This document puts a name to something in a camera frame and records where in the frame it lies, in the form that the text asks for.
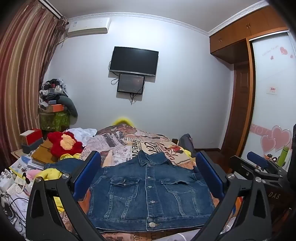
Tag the orange box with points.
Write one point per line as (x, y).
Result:
(55, 108)

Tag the yellow object behind bed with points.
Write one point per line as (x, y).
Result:
(122, 121)

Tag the green bottle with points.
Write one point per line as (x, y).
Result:
(282, 156)

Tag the red plush toy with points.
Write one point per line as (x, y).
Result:
(66, 143)

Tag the grey cushion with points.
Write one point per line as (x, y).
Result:
(69, 105)

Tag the small black wall monitor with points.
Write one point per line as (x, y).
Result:
(130, 83)

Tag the wooden wardrobe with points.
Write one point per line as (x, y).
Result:
(233, 30)

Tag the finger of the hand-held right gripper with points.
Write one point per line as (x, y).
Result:
(257, 160)
(245, 165)

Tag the dark backpack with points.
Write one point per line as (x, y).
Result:
(186, 142)

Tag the white cloth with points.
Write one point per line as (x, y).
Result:
(81, 134)

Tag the pile of clothes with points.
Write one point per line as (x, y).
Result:
(49, 90)

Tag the black wall television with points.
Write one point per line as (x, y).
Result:
(134, 60)

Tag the white heart-print sliding door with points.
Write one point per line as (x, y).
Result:
(268, 115)

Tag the green cloth-covered stand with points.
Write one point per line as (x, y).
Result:
(54, 121)

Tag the brown cardboard box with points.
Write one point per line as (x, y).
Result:
(42, 154)

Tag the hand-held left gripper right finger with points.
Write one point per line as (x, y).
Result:
(209, 173)

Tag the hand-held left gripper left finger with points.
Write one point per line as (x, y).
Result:
(89, 172)

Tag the grey box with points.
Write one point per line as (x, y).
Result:
(32, 146)

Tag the blue denim jacket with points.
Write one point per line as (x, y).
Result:
(148, 190)

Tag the pink plush toy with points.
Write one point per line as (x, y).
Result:
(32, 174)

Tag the white air conditioner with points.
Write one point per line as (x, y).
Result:
(89, 26)

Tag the newspaper print bedsheet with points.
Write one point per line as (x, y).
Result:
(129, 143)

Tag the striped brown curtain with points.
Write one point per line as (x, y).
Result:
(23, 69)

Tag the red box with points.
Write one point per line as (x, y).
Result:
(32, 136)

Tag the yellow plush toy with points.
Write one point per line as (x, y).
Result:
(52, 173)

